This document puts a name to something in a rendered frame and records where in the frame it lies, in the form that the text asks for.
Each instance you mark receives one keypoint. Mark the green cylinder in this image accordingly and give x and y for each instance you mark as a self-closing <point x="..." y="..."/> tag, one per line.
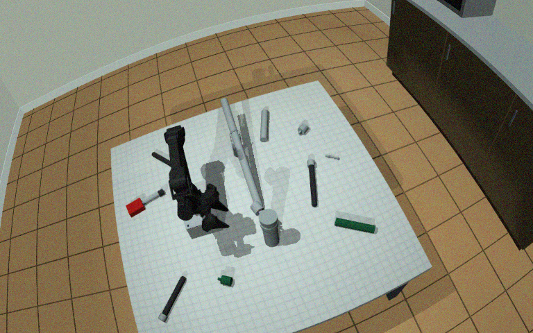
<point x="226" y="280"/>

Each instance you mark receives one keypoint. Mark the green flat bar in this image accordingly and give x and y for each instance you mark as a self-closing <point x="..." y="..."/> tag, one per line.
<point x="355" y="225"/>

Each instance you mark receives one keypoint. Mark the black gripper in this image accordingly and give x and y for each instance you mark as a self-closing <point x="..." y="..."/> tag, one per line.
<point x="210" y="221"/>

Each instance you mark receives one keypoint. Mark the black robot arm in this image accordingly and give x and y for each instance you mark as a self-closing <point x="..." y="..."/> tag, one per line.
<point x="179" y="177"/>

